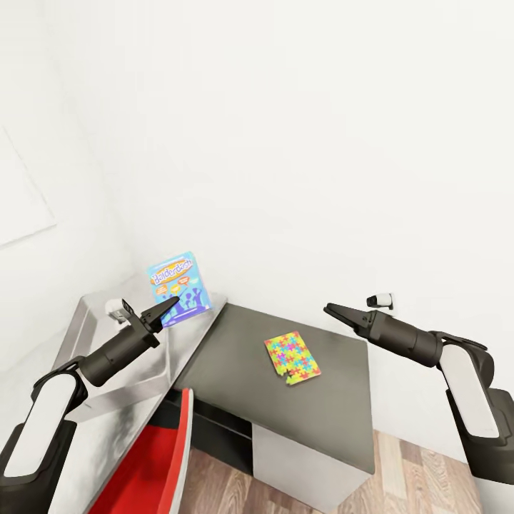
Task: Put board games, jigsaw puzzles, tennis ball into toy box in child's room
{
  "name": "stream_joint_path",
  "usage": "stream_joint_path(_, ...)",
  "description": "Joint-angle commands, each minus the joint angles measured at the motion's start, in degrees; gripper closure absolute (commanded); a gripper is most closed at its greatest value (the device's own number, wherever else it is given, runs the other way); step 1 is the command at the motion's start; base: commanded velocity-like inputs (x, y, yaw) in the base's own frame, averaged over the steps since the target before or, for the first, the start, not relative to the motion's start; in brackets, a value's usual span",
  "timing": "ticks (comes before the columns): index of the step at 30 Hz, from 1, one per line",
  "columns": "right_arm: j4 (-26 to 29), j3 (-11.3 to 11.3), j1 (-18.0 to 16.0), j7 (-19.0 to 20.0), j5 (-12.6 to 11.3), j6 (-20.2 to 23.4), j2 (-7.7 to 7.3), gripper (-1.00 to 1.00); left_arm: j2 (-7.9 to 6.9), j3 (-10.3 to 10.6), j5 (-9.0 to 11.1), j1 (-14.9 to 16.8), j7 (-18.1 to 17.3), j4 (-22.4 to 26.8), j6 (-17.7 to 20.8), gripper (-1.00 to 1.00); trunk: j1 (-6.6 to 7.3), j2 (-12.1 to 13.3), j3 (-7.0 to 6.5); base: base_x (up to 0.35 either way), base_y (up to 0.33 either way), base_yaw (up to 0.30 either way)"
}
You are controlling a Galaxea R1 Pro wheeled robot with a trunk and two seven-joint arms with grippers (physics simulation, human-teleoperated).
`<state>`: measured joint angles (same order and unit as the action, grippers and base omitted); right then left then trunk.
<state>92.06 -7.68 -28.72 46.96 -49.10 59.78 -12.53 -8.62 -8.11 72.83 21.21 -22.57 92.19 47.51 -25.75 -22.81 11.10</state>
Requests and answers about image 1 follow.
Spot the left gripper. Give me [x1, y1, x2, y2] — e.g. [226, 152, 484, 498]
[101, 296, 180, 370]

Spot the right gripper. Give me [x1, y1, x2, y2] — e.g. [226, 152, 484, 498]
[323, 303, 417, 358]

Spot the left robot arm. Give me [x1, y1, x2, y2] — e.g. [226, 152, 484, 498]
[0, 296, 180, 514]

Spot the board game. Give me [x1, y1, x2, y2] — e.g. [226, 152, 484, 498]
[146, 251, 213, 328]

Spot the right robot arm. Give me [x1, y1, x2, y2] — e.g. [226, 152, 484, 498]
[323, 289, 514, 514]

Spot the jigsaw puzzle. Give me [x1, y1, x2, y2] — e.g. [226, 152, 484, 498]
[265, 332, 321, 385]

